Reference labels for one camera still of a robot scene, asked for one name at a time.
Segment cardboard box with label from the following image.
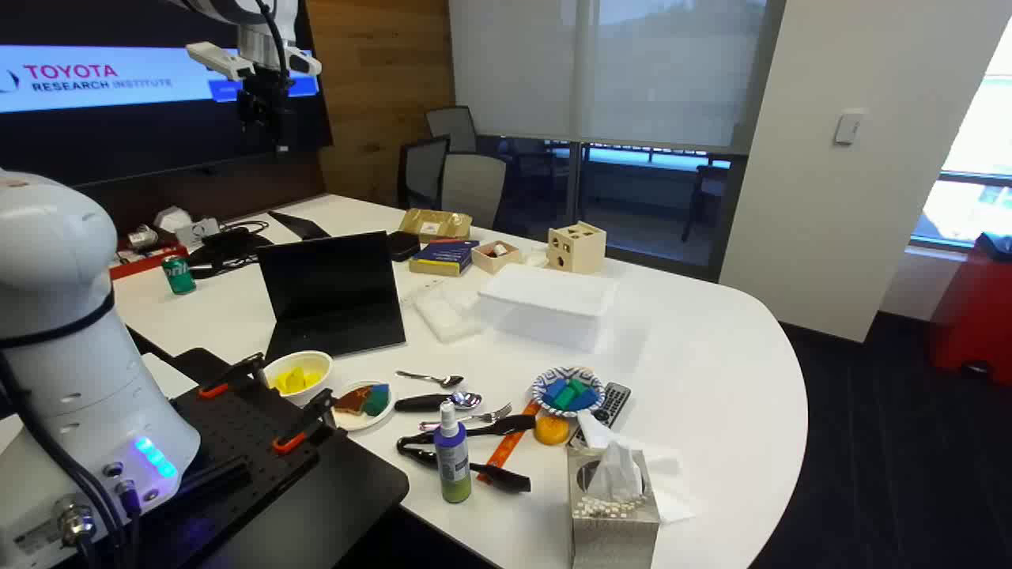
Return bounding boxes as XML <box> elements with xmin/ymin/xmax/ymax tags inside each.
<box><xmin>395</xmin><ymin>204</ymin><xmax>474</xmax><ymax>247</ymax></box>

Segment white tissue in box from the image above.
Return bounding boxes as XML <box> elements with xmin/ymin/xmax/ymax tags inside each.
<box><xmin>581</xmin><ymin>438</ymin><xmax>651</xmax><ymax>502</ymax></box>

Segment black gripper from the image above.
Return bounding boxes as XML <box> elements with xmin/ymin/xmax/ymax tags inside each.
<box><xmin>236</xmin><ymin>67</ymin><xmax>294</xmax><ymax>130</ymax></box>

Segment wall television screen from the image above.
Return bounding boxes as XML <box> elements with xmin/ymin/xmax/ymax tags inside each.
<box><xmin>0</xmin><ymin>0</ymin><xmax>336</xmax><ymax>186</ymax></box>

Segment red strip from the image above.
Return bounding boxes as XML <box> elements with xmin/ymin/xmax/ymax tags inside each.
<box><xmin>108</xmin><ymin>244</ymin><xmax>191</xmax><ymax>282</ymax></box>

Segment small black box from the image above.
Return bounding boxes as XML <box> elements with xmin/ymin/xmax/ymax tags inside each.
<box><xmin>384</xmin><ymin>231</ymin><xmax>425</xmax><ymax>262</ymax></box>

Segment wooden shape sorter cube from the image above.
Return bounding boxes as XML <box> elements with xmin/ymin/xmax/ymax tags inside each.
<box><xmin>544</xmin><ymin>219</ymin><xmax>611</xmax><ymax>278</ymax></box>

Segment small wooden box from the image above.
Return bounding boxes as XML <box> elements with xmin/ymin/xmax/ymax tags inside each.
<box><xmin>467</xmin><ymin>237</ymin><xmax>528</xmax><ymax>278</ymax></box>

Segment small plate with coloured blocks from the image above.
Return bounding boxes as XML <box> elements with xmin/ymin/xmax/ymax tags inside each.
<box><xmin>328</xmin><ymin>378</ymin><xmax>399</xmax><ymax>436</ymax></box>

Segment white light switch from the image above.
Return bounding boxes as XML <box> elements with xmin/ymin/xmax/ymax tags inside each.
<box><xmin>831</xmin><ymin>106</ymin><xmax>867</xmax><ymax>147</ymax></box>

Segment blue book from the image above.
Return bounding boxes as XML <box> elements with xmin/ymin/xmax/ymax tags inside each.
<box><xmin>408</xmin><ymin>237</ymin><xmax>480</xmax><ymax>278</ymax></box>

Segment blue patterned plate with blocks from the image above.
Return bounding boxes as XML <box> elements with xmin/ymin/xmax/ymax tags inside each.
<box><xmin>528</xmin><ymin>362</ymin><xmax>608</xmax><ymax>421</ymax></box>

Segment black pliers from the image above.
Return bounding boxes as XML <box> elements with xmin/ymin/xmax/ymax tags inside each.
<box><xmin>395</xmin><ymin>412</ymin><xmax>537</xmax><ymax>493</ymax></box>

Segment white round object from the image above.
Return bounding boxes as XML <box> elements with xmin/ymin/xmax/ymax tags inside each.
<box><xmin>151</xmin><ymin>201</ymin><xmax>201</xmax><ymax>237</ymax></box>

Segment grey tissue box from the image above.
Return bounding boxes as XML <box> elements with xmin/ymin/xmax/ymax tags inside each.
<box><xmin>566</xmin><ymin>447</ymin><xmax>666</xmax><ymax>569</ymax></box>

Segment white foam pad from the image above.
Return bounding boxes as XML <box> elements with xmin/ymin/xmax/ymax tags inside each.
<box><xmin>408</xmin><ymin>278</ymin><xmax>488</xmax><ymax>345</ymax></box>

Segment white bowl with yellow contents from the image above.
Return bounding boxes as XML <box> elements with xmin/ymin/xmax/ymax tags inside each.
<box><xmin>259</xmin><ymin>349</ymin><xmax>338</xmax><ymax>408</ymax></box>

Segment black handled screwdriver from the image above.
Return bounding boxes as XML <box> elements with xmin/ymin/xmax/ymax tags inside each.
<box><xmin>391</xmin><ymin>388</ymin><xmax>488</xmax><ymax>416</ymax></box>

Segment purple and green spray bottle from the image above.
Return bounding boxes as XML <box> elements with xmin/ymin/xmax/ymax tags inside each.
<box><xmin>435</xmin><ymin>399</ymin><xmax>474</xmax><ymax>505</ymax></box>

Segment black remote control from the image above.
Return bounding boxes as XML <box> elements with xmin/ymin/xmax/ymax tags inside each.
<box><xmin>591</xmin><ymin>378</ymin><xmax>637</xmax><ymax>431</ymax></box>

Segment green cup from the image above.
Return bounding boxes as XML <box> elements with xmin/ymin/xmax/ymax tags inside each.
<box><xmin>160</xmin><ymin>256</ymin><xmax>201</xmax><ymax>297</ymax></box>

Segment grey office chair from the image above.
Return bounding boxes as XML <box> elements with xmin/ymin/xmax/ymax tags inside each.
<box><xmin>441</xmin><ymin>153</ymin><xmax>512</xmax><ymax>231</ymax></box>

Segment black clamp with orange handle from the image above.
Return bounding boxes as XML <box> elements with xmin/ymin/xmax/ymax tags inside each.
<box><xmin>197</xmin><ymin>351</ymin><xmax>265</xmax><ymax>405</ymax></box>
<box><xmin>268</xmin><ymin>388</ymin><xmax>336</xmax><ymax>459</ymax></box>

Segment metal spoon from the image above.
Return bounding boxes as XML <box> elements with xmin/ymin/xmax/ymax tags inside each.
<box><xmin>395</xmin><ymin>366</ymin><xmax>467</xmax><ymax>392</ymax></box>

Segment white foam box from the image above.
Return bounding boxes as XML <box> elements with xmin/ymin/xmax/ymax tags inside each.
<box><xmin>474</xmin><ymin>262</ymin><xmax>614</xmax><ymax>358</ymax></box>

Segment yellow round object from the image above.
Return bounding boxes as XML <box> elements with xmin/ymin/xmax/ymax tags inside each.
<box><xmin>532</xmin><ymin>412</ymin><xmax>577</xmax><ymax>450</ymax></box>

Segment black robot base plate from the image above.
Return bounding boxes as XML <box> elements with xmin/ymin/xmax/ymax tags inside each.
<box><xmin>137</xmin><ymin>345</ymin><xmax>411</xmax><ymax>569</ymax></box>

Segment red bin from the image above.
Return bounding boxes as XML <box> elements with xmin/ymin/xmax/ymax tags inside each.
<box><xmin>929</xmin><ymin>234</ymin><xmax>1012</xmax><ymax>388</ymax></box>

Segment orange handled tool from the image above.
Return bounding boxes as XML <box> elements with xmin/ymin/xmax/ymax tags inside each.
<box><xmin>478</xmin><ymin>405</ymin><xmax>540</xmax><ymax>486</ymax></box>

